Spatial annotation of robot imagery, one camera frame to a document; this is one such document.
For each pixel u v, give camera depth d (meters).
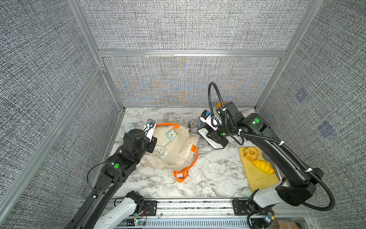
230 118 0.49
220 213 0.73
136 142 0.46
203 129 0.67
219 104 0.49
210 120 0.58
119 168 0.43
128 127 1.00
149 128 0.54
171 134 0.98
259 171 0.86
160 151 0.88
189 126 1.03
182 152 0.88
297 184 0.40
